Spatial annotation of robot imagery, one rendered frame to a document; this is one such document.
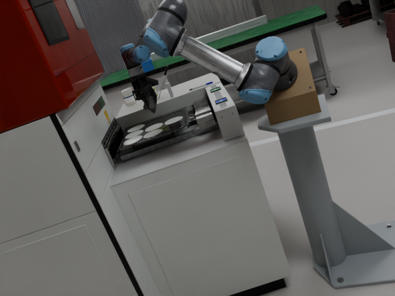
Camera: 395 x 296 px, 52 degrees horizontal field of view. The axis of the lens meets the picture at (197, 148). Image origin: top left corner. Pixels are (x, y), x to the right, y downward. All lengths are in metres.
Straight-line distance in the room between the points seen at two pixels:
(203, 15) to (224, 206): 4.88
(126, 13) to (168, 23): 8.41
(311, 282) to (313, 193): 0.46
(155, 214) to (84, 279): 0.39
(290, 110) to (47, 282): 1.23
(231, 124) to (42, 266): 0.97
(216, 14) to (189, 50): 4.86
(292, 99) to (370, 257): 0.91
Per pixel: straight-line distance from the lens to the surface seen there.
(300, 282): 2.18
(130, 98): 2.53
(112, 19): 10.11
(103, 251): 1.72
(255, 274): 2.05
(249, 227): 1.90
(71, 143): 1.54
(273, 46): 1.63
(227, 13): 6.38
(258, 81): 1.57
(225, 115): 1.75
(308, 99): 1.77
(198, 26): 6.48
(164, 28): 1.56
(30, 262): 1.81
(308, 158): 1.88
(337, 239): 2.14
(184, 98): 2.28
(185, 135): 1.98
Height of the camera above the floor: 1.42
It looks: 19 degrees down
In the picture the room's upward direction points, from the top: 20 degrees counter-clockwise
